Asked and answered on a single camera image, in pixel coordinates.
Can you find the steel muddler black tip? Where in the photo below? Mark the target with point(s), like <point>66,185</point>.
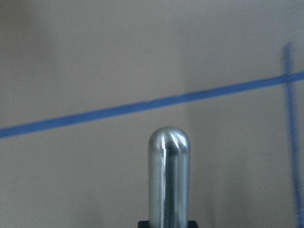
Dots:
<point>169,178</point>

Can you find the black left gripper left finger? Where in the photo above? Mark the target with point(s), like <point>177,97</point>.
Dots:
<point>143,224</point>

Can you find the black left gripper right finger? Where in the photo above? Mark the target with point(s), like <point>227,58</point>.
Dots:
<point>192,224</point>

